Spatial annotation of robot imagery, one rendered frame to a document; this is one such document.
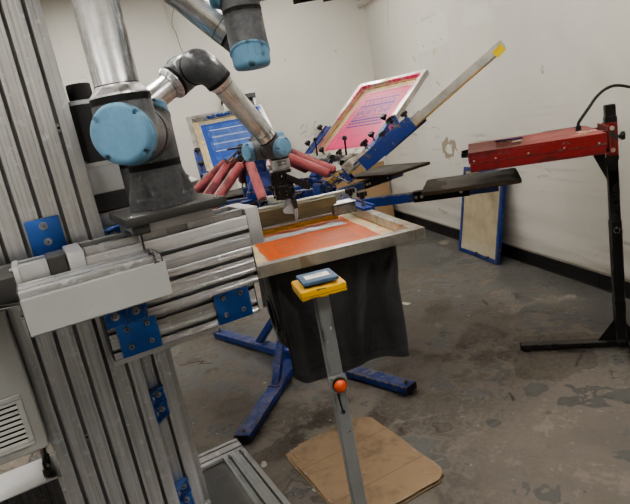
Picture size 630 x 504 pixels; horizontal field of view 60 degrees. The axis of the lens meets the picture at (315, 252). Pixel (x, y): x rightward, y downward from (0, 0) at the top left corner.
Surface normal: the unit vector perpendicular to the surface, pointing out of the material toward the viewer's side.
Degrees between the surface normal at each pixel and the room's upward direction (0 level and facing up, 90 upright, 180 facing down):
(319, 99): 90
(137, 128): 97
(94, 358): 90
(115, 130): 98
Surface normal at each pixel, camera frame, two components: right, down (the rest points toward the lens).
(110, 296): 0.47, 0.13
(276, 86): 0.25, 0.19
